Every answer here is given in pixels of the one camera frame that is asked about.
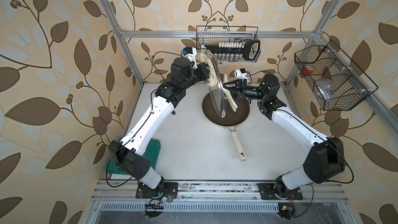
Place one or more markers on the dark frying pan cream handle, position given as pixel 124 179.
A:
pixel 231 120

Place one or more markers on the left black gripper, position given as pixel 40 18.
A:
pixel 202 73

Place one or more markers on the black wire basket wall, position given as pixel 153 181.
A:
pixel 351 83
pixel 215 34

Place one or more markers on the yellow cleaning cloth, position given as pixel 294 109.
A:
pixel 208 58

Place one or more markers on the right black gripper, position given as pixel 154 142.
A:
pixel 241 89

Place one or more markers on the clear plastic bag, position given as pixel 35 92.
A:
pixel 325 88

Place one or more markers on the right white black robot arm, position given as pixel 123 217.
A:
pixel 325 156

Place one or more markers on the black wire basket right wall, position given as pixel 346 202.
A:
pixel 351 83

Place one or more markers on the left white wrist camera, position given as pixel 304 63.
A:
pixel 190 53

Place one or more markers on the red tape roll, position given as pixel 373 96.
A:
pixel 308 69

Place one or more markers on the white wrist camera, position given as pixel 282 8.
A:
pixel 190 53
pixel 241 74

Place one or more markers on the black wire basket back wall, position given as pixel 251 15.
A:
pixel 215 34

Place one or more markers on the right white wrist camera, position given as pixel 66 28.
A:
pixel 241 74

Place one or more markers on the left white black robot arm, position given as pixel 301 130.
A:
pixel 128 153

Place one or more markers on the black white tool in basket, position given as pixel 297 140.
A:
pixel 245 50

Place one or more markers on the glass pot lid cream handle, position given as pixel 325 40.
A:
pixel 220 96

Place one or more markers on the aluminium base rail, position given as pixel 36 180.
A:
pixel 214 196

